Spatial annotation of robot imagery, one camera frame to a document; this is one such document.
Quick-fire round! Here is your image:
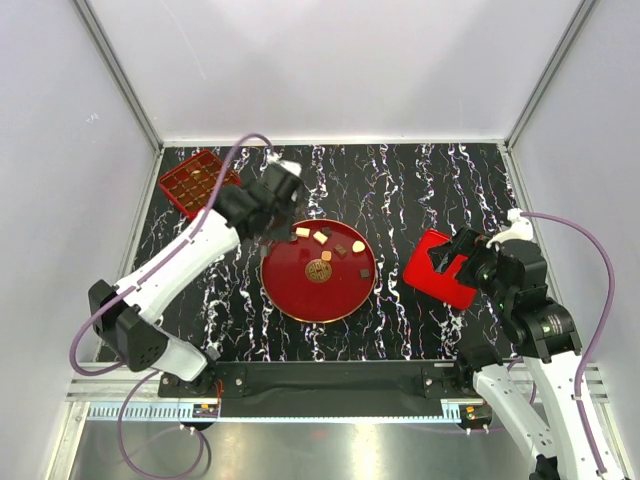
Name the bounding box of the round red lacquer tray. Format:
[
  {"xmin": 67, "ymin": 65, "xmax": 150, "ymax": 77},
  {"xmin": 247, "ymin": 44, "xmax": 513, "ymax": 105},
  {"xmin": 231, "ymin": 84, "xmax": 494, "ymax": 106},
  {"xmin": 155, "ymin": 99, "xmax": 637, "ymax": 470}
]
[{"xmin": 260, "ymin": 219, "xmax": 377, "ymax": 323}]

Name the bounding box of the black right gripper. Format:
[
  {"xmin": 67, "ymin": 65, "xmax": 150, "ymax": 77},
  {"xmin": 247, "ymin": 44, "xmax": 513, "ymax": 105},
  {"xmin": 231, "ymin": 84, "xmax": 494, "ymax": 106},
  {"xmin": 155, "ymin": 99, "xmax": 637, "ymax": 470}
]
[{"xmin": 426, "ymin": 224, "xmax": 512, "ymax": 307}]

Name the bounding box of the aluminium frame rail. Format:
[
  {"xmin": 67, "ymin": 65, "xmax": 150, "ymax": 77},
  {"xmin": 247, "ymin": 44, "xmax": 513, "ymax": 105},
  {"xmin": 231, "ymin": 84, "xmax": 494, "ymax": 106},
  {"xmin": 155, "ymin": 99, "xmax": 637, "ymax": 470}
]
[{"xmin": 64, "ymin": 364, "xmax": 616, "ymax": 426}]

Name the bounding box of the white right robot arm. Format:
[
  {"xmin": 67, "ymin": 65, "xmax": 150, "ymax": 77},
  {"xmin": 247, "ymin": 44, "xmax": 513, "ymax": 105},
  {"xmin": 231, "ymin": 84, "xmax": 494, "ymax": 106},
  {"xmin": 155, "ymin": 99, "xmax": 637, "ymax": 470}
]
[{"xmin": 426, "ymin": 219, "xmax": 625, "ymax": 479}]

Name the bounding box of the red compartment chocolate box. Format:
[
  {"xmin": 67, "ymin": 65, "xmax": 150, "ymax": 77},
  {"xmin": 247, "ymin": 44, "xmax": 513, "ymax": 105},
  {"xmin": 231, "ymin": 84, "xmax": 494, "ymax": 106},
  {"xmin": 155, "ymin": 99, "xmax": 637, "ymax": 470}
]
[{"xmin": 158, "ymin": 150, "xmax": 223, "ymax": 221}]

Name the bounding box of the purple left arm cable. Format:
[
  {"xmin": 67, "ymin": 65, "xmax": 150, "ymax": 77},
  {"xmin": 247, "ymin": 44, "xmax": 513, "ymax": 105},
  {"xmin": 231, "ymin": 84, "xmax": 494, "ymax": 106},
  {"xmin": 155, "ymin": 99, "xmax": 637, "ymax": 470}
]
[{"xmin": 68, "ymin": 132, "xmax": 275, "ymax": 474}]

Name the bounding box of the red box lid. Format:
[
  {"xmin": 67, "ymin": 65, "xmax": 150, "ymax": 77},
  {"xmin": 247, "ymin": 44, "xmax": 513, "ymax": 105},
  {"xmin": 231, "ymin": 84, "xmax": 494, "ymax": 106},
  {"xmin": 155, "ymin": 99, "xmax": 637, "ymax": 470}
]
[{"xmin": 402, "ymin": 229, "xmax": 477, "ymax": 310}]

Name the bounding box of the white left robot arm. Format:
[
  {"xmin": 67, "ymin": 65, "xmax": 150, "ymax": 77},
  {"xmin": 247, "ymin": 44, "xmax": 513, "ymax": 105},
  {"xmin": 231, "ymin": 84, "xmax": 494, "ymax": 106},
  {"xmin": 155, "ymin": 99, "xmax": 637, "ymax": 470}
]
[{"xmin": 89, "ymin": 160, "xmax": 303, "ymax": 396}]

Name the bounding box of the white heart chocolate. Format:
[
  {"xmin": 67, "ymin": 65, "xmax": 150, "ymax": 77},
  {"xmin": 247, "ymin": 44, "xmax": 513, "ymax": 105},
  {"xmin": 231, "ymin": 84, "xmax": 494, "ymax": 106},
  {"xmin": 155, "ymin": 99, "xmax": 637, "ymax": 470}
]
[{"xmin": 351, "ymin": 240, "xmax": 366, "ymax": 254}]

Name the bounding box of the brown striped rectangular chocolate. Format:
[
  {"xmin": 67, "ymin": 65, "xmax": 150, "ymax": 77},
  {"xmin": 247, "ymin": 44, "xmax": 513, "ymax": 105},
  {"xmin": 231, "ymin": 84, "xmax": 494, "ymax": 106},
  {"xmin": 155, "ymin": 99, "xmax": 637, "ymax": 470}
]
[{"xmin": 333, "ymin": 245, "xmax": 347, "ymax": 258}]

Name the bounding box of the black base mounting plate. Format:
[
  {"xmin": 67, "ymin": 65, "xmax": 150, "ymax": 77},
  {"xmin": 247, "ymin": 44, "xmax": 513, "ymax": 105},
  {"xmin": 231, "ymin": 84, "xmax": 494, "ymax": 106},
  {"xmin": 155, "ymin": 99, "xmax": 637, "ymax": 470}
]
[{"xmin": 158, "ymin": 360, "xmax": 479, "ymax": 421}]

